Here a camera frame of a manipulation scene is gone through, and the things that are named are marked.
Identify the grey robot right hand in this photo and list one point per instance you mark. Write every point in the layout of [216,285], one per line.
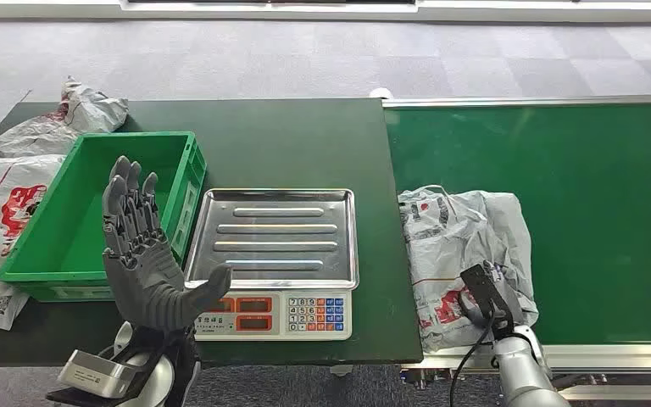
[512,295]

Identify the green plastic crate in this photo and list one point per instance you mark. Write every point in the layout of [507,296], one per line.
[67,236]

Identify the grey plastic mailer red print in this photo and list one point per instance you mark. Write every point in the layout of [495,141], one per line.
[449,236]

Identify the pale table foot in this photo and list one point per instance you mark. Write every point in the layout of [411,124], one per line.
[341,370]

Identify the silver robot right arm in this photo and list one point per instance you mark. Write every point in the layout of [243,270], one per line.
[522,371]

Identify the small white round object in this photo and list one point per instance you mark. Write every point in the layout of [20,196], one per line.
[380,94]

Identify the crumpled grey plastic mailer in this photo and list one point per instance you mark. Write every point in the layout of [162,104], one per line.
[33,135]

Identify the green conveyor belt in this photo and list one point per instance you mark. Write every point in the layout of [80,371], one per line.
[584,196]

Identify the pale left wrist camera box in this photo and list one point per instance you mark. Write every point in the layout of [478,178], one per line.
[95,373]

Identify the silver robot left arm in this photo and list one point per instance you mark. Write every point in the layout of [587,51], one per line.
[157,376]

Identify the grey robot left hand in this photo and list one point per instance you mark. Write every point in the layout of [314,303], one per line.
[140,281]

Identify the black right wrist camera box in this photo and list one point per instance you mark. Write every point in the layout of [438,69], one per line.
[482,292]

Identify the aluminium conveyor frame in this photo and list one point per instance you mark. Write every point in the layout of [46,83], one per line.
[612,356]

